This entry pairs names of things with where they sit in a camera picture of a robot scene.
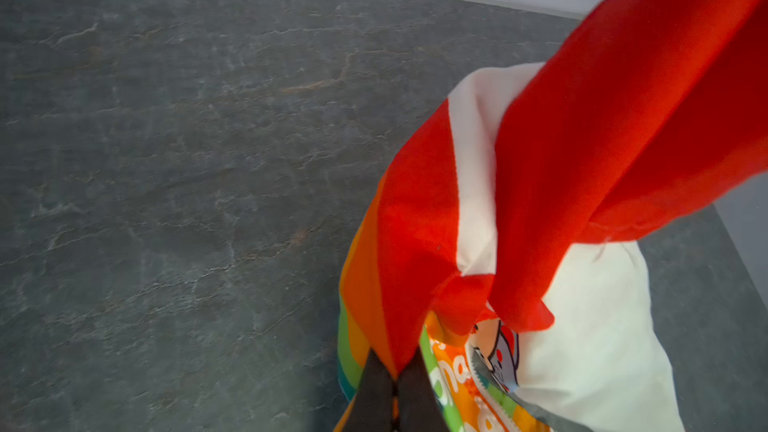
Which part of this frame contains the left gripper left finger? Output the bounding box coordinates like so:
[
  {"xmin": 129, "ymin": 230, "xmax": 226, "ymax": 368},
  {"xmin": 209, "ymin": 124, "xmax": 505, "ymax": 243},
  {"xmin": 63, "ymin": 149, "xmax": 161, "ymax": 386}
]
[{"xmin": 341, "ymin": 350, "xmax": 396, "ymax": 432}]

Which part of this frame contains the colourful red white kids jacket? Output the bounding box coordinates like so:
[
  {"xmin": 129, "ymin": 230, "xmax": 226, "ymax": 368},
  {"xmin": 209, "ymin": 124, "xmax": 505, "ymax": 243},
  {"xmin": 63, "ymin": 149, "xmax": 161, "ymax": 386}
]
[{"xmin": 338, "ymin": 0, "xmax": 767, "ymax": 431}]

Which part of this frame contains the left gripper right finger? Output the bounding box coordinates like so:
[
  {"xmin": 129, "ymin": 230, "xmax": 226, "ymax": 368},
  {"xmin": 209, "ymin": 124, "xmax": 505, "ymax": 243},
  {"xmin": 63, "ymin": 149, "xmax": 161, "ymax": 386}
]
[{"xmin": 397, "ymin": 349, "xmax": 449, "ymax": 432}]

